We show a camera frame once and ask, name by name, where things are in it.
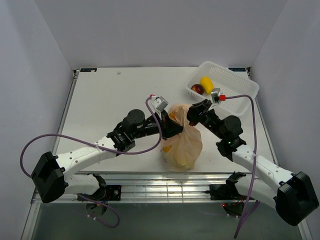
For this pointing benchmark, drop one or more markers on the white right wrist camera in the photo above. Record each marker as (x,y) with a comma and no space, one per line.
(217,98)

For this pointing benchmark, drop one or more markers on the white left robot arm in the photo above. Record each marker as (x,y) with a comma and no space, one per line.
(56,175)

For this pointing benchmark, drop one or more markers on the dark red apple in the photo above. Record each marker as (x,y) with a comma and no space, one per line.
(198,88)

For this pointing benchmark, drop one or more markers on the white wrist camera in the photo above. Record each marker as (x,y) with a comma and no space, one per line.
(217,98)
(158,103)

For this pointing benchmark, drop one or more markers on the white plastic basket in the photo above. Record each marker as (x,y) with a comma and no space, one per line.
(230,84)

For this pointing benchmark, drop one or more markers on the yellow lemon fruit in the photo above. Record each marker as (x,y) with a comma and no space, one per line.
(207,84)

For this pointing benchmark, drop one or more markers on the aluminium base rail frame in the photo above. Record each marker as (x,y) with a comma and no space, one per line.
(239,187)

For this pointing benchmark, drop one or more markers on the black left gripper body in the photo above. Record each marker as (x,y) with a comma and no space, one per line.
(151,128)

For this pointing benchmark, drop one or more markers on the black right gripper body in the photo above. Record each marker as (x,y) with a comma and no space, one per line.
(211,121)

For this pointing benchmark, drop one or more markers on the banana print plastic bag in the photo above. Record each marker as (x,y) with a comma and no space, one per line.
(181,151)

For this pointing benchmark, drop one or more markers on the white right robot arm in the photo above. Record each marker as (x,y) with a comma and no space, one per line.
(293,195)

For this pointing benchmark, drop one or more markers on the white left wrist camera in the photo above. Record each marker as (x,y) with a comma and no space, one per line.
(158,103)

